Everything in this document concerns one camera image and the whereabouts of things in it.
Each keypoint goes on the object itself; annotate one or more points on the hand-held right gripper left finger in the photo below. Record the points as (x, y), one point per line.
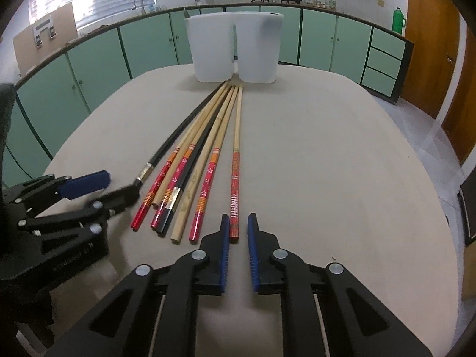
(225, 253)

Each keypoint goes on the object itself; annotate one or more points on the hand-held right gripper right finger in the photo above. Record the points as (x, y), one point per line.
(253, 253)

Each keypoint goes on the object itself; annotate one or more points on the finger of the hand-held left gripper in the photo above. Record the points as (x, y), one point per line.
(119, 199)
(87, 185)

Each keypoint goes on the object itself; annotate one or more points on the plain wooden chopstick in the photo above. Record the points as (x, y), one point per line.
(158, 200)
(186, 204)

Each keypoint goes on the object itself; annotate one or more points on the black chopstick with gold band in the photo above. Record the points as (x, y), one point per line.
(178, 134)
(163, 227)

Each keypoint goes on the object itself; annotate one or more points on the red patterned chopstick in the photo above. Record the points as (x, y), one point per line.
(235, 193)

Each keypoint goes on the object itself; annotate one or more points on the white two-compartment utensil holder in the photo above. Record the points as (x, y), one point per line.
(212, 52)

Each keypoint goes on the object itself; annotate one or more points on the cardboard box with clips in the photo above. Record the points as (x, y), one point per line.
(26, 52)

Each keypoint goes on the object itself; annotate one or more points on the green base cabinets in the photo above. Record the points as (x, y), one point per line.
(148, 48)

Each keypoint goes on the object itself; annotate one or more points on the small dish bottles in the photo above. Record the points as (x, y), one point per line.
(156, 8)

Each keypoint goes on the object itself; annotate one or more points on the metal sink faucet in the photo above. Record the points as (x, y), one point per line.
(138, 0)

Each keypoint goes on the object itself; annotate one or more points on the row of spice jars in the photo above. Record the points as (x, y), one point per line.
(316, 2)

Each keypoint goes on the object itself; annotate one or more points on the plain wooden door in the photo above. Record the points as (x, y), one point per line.
(465, 100)

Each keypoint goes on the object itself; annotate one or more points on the wooden door with knob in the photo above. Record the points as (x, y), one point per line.
(427, 44)

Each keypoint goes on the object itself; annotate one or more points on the green thermos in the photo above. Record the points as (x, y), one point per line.
(398, 20)

